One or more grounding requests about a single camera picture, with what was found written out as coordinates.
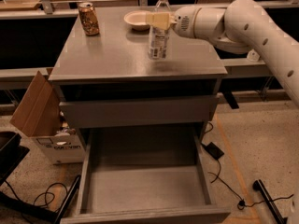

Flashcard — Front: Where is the black stand leg right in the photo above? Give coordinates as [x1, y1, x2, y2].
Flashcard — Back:
[252, 179, 287, 224]

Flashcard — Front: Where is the grey metal shelf rail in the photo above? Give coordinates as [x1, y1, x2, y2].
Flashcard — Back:
[0, 58, 271, 90]

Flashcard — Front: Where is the white paper bowl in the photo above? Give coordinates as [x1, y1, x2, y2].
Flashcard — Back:
[124, 10, 150, 31]

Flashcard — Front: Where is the clear plastic water bottle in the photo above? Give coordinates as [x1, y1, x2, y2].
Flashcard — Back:
[149, 0, 171, 60]

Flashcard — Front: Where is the black cable right floor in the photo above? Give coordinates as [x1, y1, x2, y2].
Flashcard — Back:
[204, 121, 295, 211]

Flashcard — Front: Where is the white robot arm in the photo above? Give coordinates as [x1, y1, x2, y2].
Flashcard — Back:
[145, 0, 299, 105]

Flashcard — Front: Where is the grey top drawer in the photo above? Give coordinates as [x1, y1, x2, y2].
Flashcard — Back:
[60, 95, 219, 128]

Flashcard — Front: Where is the open grey middle drawer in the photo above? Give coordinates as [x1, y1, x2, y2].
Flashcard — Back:
[61, 125, 230, 224]

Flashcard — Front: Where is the black power adapter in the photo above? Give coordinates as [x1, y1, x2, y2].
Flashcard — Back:
[203, 142, 224, 160]

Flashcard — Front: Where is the black cable left floor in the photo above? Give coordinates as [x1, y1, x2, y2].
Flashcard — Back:
[3, 180, 69, 224]

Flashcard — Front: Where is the left hand sanitizer bottle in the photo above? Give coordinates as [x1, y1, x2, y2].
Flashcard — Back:
[247, 49, 261, 62]

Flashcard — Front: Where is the black chair base left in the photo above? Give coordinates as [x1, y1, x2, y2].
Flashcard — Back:
[0, 131, 82, 224]

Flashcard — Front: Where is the gold soda can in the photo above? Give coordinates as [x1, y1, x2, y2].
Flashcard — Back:
[78, 2, 100, 35]

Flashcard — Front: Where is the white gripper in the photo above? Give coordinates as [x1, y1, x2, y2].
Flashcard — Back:
[146, 7, 196, 38]

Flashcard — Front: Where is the black cable floor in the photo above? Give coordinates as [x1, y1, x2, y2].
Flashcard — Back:
[3, 180, 69, 224]
[204, 121, 295, 211]

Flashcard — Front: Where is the open cardboard box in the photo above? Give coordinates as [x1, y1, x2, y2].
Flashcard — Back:
[10, 71, 85, 164]

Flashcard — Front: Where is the grey drawer cabinet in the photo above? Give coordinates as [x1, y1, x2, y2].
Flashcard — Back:
[49, 5, 229, 135]

